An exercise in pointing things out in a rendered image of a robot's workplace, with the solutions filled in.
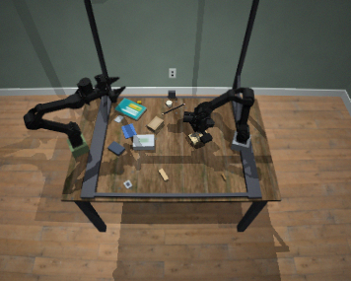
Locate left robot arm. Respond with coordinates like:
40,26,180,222
183,88,254,144

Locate light tan rectangular block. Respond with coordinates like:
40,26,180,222
159,169,169,180

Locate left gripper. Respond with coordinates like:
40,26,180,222
189,120,213,144

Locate small tan wooden box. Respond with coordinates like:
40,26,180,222
147,116,164,133

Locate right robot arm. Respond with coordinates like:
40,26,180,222
24,74,106,148

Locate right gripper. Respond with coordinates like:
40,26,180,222
94,75,126,104

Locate teal book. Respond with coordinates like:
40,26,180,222
114,98,147,121

